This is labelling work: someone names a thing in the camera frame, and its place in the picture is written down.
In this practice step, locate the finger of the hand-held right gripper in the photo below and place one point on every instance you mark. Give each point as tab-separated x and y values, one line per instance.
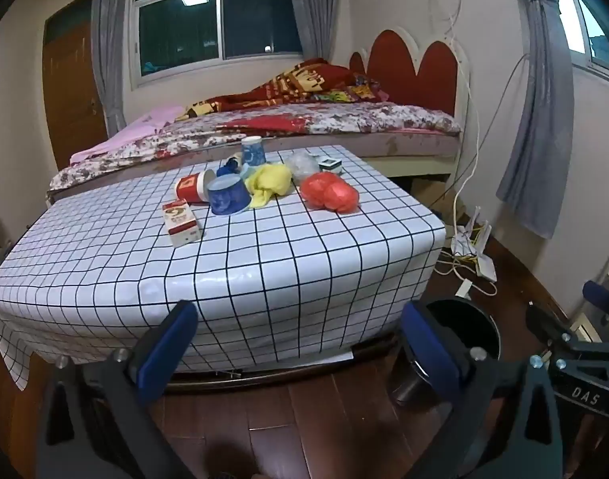
601	293
544	322

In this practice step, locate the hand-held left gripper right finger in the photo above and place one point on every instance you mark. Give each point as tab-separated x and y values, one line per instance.
429	354

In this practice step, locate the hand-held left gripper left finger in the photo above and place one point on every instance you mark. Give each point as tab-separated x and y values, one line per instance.
167	349

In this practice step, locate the black trash bin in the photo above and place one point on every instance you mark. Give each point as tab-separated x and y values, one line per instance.
476	329

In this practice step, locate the red paper cup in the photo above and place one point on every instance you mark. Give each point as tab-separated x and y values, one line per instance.
190	187

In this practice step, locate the dark blue paper cup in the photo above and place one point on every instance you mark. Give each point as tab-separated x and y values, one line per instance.
228	195

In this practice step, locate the yellow cloth bundle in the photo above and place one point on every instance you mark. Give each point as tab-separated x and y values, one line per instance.
269	182

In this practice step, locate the blue patterned paper cup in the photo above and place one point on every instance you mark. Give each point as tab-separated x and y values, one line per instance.
253	152

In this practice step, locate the white power adapter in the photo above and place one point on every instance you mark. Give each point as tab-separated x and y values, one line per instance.
463	289

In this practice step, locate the white router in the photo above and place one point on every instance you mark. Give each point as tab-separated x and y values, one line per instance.
484	264

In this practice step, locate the red and white carton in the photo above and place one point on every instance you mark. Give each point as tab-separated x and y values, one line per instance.
181	222

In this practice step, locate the red plastic bag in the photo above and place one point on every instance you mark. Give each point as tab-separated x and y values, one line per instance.
329	192

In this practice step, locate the grey tied curtain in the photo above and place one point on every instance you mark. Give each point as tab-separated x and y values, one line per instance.
544	110

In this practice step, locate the blue crumpled wrapper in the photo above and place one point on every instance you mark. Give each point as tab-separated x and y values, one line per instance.
229	165

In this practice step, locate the small white and green box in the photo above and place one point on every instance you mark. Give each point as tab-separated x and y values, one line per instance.
331	164

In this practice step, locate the clear plastic bag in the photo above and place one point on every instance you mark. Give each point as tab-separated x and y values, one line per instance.
302	165

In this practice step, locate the pink bed sheet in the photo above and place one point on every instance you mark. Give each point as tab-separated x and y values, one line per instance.
145	122

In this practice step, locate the bed with floral sheet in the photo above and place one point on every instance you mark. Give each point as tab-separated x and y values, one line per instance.
334	119

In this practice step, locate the small side window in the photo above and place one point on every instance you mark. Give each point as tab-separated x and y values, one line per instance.
599	35

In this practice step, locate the brown wooden door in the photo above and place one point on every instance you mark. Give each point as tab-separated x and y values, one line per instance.
70	100

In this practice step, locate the red and white headboard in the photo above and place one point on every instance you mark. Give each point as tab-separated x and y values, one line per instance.
399	65

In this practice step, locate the red printed blanket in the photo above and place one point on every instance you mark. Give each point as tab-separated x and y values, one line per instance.
294	85

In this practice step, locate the large window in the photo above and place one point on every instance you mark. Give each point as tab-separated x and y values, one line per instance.
185	30

